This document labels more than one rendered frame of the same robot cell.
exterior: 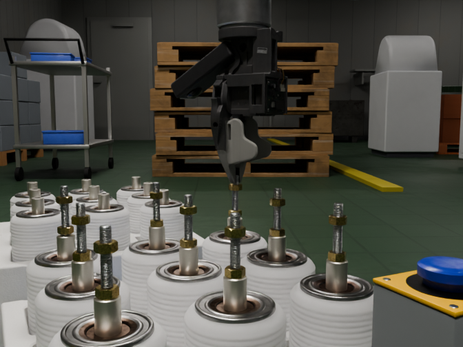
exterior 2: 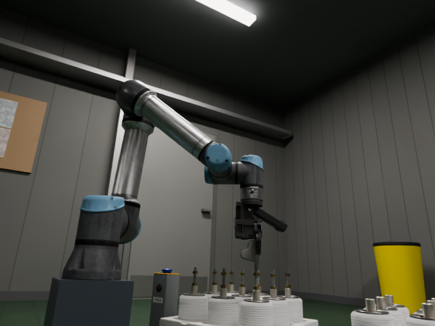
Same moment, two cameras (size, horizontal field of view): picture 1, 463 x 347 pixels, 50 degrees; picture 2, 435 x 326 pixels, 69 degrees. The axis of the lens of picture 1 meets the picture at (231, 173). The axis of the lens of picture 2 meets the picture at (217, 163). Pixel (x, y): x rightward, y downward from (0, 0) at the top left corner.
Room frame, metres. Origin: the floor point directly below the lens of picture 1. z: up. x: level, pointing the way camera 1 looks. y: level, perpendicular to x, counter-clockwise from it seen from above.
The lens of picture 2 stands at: (1.54, -0.60, 0.34)
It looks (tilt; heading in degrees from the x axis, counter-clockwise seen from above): 18 degrees up; 152
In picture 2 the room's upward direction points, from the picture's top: 2 degrees clockwise
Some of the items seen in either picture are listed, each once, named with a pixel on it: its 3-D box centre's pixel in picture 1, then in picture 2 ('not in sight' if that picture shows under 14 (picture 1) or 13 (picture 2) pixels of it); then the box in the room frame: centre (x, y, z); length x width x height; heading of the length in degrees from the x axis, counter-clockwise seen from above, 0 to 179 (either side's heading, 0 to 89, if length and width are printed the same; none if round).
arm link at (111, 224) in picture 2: not in sight; (102, 217); (0.57, -0.45, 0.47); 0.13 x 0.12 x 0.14; 147
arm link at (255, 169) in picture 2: not in sight; (250, 173); (0.70, -0.02, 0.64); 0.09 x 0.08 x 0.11; 57
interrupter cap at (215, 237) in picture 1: (234, 237); (256, 301); (0.71, -0.01, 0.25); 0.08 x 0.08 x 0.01
